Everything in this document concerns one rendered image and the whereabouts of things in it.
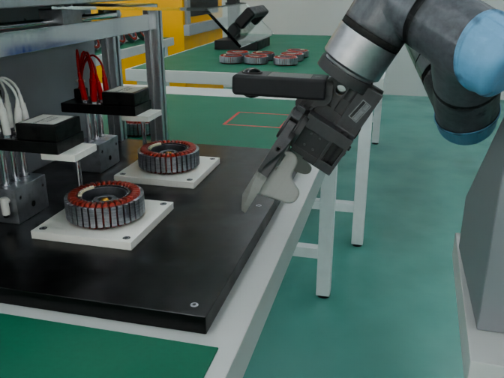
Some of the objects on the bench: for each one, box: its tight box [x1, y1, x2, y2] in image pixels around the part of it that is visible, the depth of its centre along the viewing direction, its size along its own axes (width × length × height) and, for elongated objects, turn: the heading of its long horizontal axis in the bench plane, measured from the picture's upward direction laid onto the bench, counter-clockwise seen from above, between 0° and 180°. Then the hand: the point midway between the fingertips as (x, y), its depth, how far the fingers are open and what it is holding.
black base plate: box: [0, 139, 297, 335], centre depth 94 cm, size 47×64×2 cm
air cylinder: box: [80, 134, 120, 173], centre depth 107 cm, size 5×8×6 cm
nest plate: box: [114, 156, 220, 189], centre depth 104 cm, size 15×15×1 cm
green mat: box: [103, 91, 296, 149], centre depth 158 cm, size 94×61×1 cm, turn 76°
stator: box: [137, 140, 200, 174], centre depth 103 cm, size 11×11×4 cm
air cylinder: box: [0, 172, 49, 224], centre depth 85 cm, size 5×8×6 cm
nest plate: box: [31, 200, 174, 251], centre depth 82 cm, size 15×15×1 cm
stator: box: [64, 180, 146, 229], centre depth 81 cm, size 11×11×4 cm
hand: (252, 189), depth 75 cm, fingers open, 12 cm apart
